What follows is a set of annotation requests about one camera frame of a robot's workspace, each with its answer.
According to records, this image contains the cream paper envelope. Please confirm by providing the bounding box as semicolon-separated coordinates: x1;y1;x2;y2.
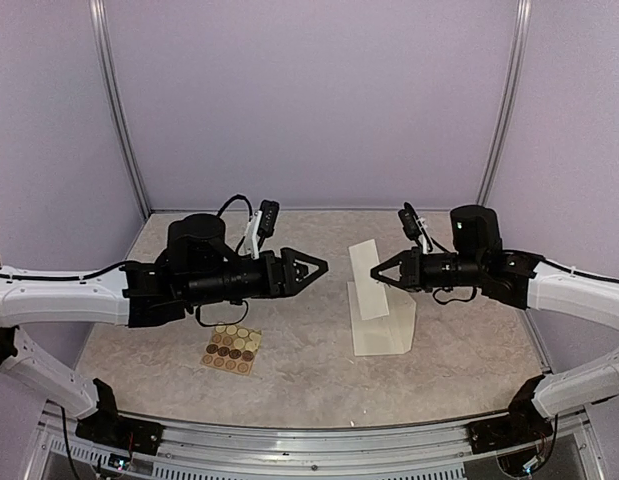
347;282;417;357

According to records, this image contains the round seal sticker sheet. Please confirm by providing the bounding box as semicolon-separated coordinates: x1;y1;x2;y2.
201;324;262;376

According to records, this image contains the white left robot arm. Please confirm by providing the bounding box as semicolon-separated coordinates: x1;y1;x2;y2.
0;211;328;445

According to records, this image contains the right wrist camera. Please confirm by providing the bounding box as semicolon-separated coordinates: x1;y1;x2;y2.
398;202;434;254

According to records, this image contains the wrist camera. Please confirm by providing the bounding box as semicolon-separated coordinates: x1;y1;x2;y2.
241;200;280;260
398;202;434;254

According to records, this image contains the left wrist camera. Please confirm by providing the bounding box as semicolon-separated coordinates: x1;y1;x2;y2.
241;200;280;260

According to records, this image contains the right aluminium corner post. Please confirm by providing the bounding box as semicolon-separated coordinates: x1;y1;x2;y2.
476;0;533;206

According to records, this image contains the aluminium corner post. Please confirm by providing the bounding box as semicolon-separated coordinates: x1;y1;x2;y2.
476;0;533;206
88;0;152;221

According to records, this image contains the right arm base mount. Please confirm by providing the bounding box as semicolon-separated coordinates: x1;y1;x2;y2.
467;375;555;454

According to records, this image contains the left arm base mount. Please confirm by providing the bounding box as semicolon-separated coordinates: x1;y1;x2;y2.
75;379;164;456

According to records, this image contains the front aluminium rail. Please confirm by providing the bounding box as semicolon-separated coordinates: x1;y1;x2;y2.
36;409;605;480

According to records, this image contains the left aluminium corner post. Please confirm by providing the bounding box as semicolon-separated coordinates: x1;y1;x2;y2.
88;0;152;221

